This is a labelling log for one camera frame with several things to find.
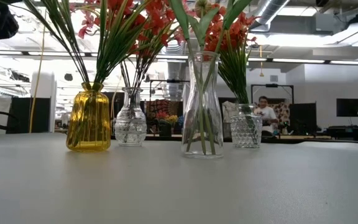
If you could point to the dark patterned tapestry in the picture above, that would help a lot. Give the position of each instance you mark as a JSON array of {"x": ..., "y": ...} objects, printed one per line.
[{"x": 162, "y": 107}]

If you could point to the black round ceiling fixture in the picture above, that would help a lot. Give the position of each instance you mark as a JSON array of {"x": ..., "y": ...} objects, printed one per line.
[{"x": 68, "y": 76}]

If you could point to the red-white patterned tapestry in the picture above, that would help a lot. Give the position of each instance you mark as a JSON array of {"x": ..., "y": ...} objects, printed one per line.
[{"x": 283, "y": 110}]

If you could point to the person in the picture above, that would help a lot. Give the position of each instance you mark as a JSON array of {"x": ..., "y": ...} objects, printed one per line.
[{"x": 267, "y": 115}]

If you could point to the clear diamond-pattern glass jar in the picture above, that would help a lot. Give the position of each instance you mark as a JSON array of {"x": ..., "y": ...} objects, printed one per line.
[{"x": 245, "y": 130}]

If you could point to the wide silver ribbed duct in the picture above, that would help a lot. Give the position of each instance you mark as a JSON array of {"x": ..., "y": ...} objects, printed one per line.
[{"x": 175, "y": 74}]

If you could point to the black computer monitor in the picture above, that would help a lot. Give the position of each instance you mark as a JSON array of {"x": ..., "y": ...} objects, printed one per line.
[{"x": 350, "y": 107}]

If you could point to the red flower bunch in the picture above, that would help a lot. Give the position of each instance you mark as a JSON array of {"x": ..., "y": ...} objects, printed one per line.
[
  {"x": 118, "y": 43},
  {"x": 216, "y": 37},
  {"x": 102, "y": 37},
  {"x": 157, "y": 18},
  {"x": 239, "y": 77},
  {"x": 81, "y": 68}
]

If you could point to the pink flower bunch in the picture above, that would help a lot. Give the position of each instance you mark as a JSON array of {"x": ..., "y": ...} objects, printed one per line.
[
  {"x": 125, "y": 74},
  {"x": 87, "y": 21},
  {"x": 179, "y": 35}
]

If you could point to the colourful potted flower arrangement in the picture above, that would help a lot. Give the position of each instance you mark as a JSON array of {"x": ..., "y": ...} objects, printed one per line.
[{"x": 166, "y": 121}]

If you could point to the black partition panel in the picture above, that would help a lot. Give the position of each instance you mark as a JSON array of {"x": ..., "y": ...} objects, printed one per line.
[
  {"x": 20, "y": 115},
  {"x": 303, "y": 116}
]

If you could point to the pink tulip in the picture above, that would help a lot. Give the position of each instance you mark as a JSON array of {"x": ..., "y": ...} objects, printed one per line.
[
  {"x": 182, "y": 15},
  {"x": 235, "y": 11},
  {"x": 202, "y": 29}
]

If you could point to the yellow ribbed glass vase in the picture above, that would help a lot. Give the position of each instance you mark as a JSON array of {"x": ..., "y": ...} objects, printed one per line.
[{"x": 89, "y": 124}]

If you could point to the white hanging cloth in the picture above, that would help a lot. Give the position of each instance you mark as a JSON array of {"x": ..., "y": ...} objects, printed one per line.
[{"x": 227, "y": 109}]

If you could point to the ceiling light strip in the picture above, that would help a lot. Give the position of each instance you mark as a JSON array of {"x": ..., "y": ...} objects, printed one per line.
[{"x": 297, "y": 60}]

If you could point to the tall clear glass vase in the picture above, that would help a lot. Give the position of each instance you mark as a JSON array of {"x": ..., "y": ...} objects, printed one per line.
[{"x": 194, "y": 102}]

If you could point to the clear cut-glass bulb vase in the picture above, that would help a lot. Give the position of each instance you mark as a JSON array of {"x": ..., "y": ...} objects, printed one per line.
[{"x": 130, "y": 124}]

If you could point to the black metal workstation frame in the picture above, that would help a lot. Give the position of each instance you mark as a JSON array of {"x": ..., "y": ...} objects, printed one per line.
[
  {"x": 169, "y": 81},
  {"x": 272, "y": 85}
]

